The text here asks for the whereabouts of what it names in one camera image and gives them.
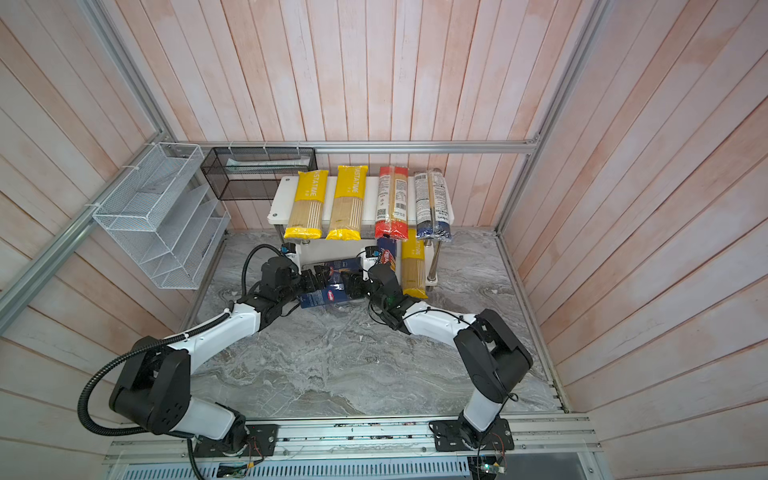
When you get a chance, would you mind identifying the yellow Pastatime spaghetti pack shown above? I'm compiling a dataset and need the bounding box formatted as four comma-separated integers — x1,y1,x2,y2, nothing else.
400,228,428,299
284,170,329,240
326,165,368,241

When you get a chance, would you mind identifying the red clear spaghetti pack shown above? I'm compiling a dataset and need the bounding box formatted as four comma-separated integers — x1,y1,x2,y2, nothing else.
375,166,408,240

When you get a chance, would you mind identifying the black wire mesh basket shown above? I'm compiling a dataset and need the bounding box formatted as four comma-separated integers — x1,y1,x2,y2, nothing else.
201,146,318,201

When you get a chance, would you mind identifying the white wire mesh rack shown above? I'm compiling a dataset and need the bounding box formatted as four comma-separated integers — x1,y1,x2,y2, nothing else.
94,143,230,290

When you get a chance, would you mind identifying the blue clear spaghetti pack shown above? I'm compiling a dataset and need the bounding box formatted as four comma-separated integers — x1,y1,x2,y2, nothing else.
414,170,452,241

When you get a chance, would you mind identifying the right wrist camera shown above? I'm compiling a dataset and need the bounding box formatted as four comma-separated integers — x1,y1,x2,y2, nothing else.
357,245,383,272

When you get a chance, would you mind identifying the aluminium wall frame rail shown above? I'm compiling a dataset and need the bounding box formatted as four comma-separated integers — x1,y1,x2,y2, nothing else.
1,1,614,332

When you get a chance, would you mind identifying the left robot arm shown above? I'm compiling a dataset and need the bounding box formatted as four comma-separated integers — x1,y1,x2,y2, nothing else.
77,246,331,456

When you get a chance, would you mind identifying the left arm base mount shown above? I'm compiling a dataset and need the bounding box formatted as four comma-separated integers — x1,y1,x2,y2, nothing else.
193,424,279,459

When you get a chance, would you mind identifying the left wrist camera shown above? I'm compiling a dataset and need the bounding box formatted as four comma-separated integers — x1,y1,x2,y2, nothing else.
280,242,301,267

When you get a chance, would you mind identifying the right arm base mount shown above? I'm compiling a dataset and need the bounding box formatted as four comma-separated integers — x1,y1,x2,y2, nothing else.
428,417,514,452

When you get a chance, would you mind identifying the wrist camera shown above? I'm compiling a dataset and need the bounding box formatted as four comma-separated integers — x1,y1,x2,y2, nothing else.
280,242,301,267
357,245,383,272

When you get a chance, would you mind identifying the narrow blue Barilla spaghetti box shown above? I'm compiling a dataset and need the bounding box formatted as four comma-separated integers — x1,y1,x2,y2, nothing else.
377,237,397,271

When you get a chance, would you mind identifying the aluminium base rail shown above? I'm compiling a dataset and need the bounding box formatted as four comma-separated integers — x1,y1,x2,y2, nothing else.
103,412,602,465

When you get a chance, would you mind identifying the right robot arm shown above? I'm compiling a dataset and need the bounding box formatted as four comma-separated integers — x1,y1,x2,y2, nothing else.
341,265,533,452

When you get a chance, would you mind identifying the wide blue Barilla pasta box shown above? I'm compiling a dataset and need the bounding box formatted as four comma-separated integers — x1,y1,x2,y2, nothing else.
300,258,363,309

